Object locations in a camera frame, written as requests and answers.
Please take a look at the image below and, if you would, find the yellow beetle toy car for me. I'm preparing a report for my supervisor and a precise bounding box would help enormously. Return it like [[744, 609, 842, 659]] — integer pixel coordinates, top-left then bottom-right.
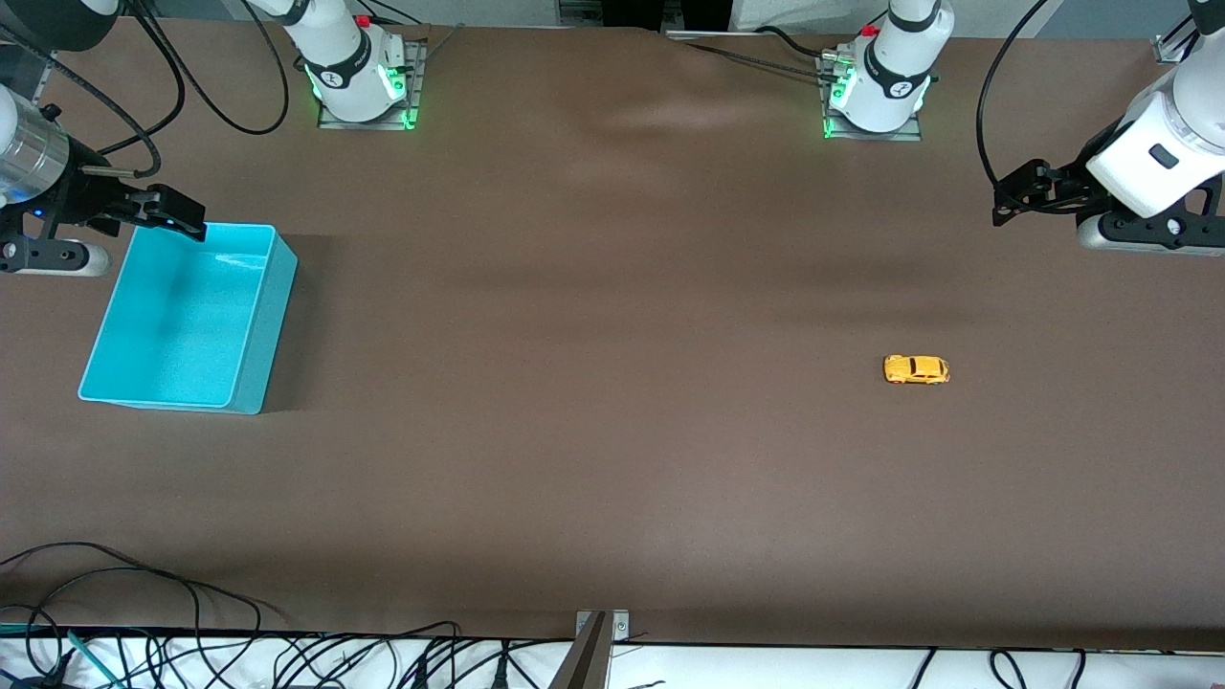
[[882, 354, 951, 386]]

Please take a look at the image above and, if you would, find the grey flat cable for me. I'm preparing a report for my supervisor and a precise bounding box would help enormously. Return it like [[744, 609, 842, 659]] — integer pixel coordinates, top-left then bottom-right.
[[665, 32, 832, 78]]

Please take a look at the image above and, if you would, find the small metal bracket plate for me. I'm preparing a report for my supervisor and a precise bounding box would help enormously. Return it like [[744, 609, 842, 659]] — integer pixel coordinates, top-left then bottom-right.
[[576, 610, 631, 642]]

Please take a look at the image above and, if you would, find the black right arm cable loop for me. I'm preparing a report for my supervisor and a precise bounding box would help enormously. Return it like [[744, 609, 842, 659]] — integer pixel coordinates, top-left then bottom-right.
[[124, 0, 292, 136]]

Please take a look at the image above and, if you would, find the long thin black cable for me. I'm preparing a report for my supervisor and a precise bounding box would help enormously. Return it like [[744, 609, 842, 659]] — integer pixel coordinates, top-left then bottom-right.
[[0, 542, 288, 637]]

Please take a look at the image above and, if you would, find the aluminium frame profile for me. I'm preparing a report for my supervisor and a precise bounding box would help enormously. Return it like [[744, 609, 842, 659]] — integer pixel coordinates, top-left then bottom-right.
[[0, 40, 60, 108], [1152, 17, 1203, 66]]

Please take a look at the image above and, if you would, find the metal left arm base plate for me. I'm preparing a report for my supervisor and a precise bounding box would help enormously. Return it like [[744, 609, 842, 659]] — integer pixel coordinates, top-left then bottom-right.
[[818, 53, 925, 143]]

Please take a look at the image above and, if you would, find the grey metal bar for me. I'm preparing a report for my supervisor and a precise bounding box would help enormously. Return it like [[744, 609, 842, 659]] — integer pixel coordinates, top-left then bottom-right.
[[547, 612, 611, 689]]

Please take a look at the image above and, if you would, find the teal plastic bin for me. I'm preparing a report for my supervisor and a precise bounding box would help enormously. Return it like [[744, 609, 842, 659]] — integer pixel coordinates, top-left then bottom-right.
[[78, 222, 299, 416]]

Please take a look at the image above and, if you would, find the black base cable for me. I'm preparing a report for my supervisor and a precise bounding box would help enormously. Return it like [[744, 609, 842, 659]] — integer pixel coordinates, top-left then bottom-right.
[[754, 25, 835, 60]]

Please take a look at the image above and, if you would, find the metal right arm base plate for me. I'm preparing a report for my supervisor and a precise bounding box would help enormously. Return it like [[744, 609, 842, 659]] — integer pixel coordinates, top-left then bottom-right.
[[317, 38, 428, 131]]

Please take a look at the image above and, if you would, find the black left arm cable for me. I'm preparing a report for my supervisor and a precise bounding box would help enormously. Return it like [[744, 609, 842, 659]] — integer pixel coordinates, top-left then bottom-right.
[[975, 0, 1054, 207]]

